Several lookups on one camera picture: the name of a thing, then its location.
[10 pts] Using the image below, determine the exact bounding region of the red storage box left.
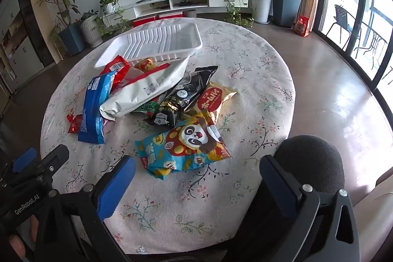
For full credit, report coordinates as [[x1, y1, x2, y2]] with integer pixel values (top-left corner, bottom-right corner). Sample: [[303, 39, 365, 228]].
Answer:
[[133, 15, 158, 27]]

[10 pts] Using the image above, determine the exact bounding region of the white red snack bag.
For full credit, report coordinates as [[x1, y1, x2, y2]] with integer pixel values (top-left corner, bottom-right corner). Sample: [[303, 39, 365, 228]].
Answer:
[[99, 56, 190, 120]]

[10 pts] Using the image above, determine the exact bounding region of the black balcony chair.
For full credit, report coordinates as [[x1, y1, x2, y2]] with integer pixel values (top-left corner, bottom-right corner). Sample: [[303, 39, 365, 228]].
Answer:
[[323, 5, 369, 51]]

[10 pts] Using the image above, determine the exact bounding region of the red storage box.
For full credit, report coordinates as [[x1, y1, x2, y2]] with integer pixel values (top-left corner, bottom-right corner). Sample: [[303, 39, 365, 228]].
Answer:
[[157, 11, 184, 20], [133, 15, 158, 27]]

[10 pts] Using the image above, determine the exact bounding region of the red storage box right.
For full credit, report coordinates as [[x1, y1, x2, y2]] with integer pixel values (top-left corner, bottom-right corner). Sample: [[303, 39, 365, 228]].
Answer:
[[157, 11, 184, 20]]

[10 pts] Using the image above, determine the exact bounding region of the floral round tablecloth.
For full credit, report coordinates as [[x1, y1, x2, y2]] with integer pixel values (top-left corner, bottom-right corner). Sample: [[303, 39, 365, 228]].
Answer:
[[41, 19, 296, 254]]

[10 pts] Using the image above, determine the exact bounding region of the red snack box on floor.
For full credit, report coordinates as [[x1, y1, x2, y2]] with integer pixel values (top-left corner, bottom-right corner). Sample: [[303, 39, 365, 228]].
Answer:
[[293, 16, 309, 37]]

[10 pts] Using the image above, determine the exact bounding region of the small grey flower pot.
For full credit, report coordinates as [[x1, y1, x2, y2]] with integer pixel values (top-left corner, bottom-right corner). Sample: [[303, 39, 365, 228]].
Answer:
[[183, 9, 197, 18]]

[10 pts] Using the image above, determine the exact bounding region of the white plastic tray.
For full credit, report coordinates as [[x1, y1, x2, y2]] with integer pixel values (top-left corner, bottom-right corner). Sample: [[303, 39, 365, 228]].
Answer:
[[94, 23, 202, 69]]

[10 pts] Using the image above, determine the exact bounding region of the black snack bag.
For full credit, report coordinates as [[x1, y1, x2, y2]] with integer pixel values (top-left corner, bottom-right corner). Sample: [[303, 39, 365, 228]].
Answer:
[[144, 65, 218, 128]]

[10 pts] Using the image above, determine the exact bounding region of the orange cartoon snack pack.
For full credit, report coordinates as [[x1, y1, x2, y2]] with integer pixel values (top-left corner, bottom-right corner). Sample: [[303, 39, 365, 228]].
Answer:
[[134, 57, 157, 73]]

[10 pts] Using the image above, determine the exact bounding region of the panda blue snack bag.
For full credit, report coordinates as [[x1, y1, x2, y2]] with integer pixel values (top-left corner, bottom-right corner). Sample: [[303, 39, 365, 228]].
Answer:
[[135, 110, 230, 179]]

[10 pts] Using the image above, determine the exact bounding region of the gold home pie bag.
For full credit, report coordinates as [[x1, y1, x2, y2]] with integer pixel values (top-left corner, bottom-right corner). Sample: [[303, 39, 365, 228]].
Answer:
[[180, 82, 237, 124]]

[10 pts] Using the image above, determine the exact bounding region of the dark office chair back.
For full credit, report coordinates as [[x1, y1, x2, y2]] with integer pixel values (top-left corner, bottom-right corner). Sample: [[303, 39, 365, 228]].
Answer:
[[274, 135, 345, 194]]

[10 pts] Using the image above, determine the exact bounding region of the wooden cabinet shelf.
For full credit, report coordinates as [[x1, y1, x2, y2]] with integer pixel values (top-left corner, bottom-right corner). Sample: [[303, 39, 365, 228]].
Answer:
[[1, 0, 63, 93]]

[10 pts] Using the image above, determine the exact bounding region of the tall plant blue pot left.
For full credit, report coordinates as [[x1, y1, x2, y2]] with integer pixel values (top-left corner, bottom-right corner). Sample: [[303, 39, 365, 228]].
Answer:
[[38, 0, 86, 56]]

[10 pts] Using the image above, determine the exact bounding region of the plant ribbed white pot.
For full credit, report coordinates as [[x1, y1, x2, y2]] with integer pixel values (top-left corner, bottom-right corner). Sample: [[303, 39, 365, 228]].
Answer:
[[80, 9, 103, 48]]

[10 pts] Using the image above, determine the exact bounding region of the green snack pack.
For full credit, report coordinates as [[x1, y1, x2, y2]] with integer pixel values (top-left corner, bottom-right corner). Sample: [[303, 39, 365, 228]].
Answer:
[[133, 97, 161, 116]]

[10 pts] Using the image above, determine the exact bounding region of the blue mini roll cake pack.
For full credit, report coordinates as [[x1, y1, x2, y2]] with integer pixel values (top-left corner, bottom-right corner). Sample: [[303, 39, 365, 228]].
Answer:
[[78, 71, 116, 144]]

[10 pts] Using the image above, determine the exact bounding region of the white tv console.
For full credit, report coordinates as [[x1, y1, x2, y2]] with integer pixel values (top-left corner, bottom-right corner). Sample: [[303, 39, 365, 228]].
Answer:
[[121, 0, 249, 20]]

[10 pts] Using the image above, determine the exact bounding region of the person left hand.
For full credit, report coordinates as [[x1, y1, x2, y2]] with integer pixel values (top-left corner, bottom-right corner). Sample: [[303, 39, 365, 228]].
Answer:
[[9, 215, 39, 258]]

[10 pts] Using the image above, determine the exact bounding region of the trailing pothos plant left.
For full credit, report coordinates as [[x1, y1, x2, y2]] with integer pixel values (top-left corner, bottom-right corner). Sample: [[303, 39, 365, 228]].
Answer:
[[94, 0, 130, 41]]

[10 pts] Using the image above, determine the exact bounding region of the small red wafer pack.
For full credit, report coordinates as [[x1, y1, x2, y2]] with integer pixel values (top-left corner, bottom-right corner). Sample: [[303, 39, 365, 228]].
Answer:
[[67, 114, 83, 134]]

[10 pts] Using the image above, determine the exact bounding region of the red foil snack bag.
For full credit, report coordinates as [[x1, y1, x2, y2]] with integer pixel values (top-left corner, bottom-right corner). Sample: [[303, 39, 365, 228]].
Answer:
[[99, 55, 143, 92]]

